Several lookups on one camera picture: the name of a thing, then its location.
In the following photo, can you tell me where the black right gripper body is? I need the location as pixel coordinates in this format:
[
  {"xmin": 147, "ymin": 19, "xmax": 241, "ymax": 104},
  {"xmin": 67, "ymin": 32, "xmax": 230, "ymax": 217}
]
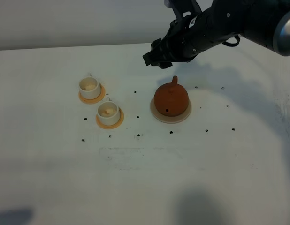
[{"xmin": 159, "ymin": 0, "xmax": 202, "ymax": 63}]

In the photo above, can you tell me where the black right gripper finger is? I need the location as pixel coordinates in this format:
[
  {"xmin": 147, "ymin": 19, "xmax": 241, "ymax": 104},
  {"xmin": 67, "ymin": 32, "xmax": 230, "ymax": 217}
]
[
  {"xmin": 151, "ymin": 39, "xmax": 173, "ymax": 69},
  {"xmin": 143, "ymin": 39, "xmax": 172, "ymax": 66}
]

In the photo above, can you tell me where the brown clay teapot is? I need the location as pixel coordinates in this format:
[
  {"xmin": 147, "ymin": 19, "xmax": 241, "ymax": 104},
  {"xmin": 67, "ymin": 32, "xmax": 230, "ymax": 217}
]
[{"xmin": 153, "ymin": 75, "xmax": 189, "ymax": 117}]

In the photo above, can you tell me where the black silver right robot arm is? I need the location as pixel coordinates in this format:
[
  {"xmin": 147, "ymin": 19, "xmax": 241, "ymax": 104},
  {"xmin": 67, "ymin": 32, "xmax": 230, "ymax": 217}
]
[{"xmin": 143, "ymin": 0, "xmax": 290, "ymax": 69}]

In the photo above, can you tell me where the beige round teapot coaster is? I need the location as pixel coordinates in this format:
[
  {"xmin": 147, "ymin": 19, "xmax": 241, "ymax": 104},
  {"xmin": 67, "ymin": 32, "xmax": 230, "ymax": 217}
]
[{"xmin": 150, "ymin": 98, "xmax": 192, "ymax": 124}]

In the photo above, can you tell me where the near white teacup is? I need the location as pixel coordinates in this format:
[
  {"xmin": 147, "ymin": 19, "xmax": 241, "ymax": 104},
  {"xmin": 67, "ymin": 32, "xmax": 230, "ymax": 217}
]
[{"xmin": 97, "ymin": 97, "xmax": 120, "ymax": 125}]

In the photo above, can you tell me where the white teacup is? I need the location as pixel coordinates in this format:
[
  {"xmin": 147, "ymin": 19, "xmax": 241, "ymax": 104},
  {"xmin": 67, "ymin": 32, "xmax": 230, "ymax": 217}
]
[
  {"xmin": 97, "ymin": 97, "xmax": 120, "ymax": 125},
  {"xmin": 79, "ymin": 73, "xmax": 101, "ymax": 100}
]

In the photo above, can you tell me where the far white teacup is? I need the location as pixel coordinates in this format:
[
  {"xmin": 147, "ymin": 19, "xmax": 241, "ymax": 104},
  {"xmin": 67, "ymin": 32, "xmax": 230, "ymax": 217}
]
[{"xmin": 79, "ymin": 73, "xmax": 101, "ymax": 100}]

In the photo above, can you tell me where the far orange saucer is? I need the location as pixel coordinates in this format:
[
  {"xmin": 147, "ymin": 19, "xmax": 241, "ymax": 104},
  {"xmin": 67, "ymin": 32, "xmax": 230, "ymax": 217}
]
[{"xmin": 78, "ymin": 84, "xmax": 106, "ymax": 105}]

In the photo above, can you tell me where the orange saucer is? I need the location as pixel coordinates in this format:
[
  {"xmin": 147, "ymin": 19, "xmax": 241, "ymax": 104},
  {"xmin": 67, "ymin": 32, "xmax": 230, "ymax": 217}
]
[
  {"xmin": 96, "ymin": 108, "xmax": 124, "ymax": 129},
  {"xmin": 78, "ymin": 84, "xmax": 106, "ymax": 105}
]

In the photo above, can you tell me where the near orange saucer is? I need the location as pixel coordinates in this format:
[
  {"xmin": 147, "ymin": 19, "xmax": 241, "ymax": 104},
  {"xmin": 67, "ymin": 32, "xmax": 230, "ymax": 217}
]
[{"xmin": 96, "ymin": 108, "xmax": 124, "ymax": 129}]

